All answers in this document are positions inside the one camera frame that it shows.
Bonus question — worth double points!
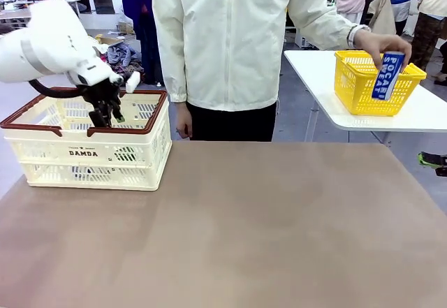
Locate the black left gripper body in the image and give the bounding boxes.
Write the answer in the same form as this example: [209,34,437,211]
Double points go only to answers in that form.
[82,81,122,108]

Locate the blue Pocari Sweat can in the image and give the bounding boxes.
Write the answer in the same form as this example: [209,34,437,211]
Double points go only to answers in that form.
[370,52,406,101]

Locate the person's right forearm cream sleeve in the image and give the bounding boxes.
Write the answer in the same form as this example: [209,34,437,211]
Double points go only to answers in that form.
[162,42,188,103]

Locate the person's left forearm cream sleeve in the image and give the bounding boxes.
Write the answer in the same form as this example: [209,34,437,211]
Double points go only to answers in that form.
[296,6,357,51]

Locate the cream basket with brown rim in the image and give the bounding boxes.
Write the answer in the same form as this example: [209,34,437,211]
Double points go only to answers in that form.
[0,87,173,192]

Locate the yellow plastic basket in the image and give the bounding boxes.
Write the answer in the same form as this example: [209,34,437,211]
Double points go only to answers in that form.
[334,50,427,117]

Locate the person's right hand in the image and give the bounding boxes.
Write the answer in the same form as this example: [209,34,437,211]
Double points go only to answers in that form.
[175,102,193,140]

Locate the person's left hand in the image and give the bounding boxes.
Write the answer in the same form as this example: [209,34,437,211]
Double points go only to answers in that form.
[354,30,413,73]

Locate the pile of colourful clothes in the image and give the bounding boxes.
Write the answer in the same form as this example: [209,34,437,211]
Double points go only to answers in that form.
[101,41,146,85]

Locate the brown cardboard box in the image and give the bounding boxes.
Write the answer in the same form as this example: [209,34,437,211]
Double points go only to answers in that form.
[96,34,135,49]

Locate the dark blue clothed figure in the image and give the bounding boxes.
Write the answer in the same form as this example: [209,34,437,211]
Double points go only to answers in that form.
[117,0,163,85]

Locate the black trousers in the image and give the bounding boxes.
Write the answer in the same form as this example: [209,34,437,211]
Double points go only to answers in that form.
[186,100,279,142]

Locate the grey background table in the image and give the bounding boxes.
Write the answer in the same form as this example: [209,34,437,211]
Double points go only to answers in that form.
[0,0,87,19]

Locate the person in brown patterned trousers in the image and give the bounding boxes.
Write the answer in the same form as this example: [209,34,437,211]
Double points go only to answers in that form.
[404,0,447,73]

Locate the cream zip jacket torso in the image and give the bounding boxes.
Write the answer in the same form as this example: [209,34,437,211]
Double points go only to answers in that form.
[152,0,301,112]

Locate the white side table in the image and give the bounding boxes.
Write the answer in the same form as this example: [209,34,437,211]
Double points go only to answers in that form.
[284,50,447,143]

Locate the silver wristwatch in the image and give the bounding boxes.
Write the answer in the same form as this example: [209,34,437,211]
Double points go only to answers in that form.
[346,24,371,49]

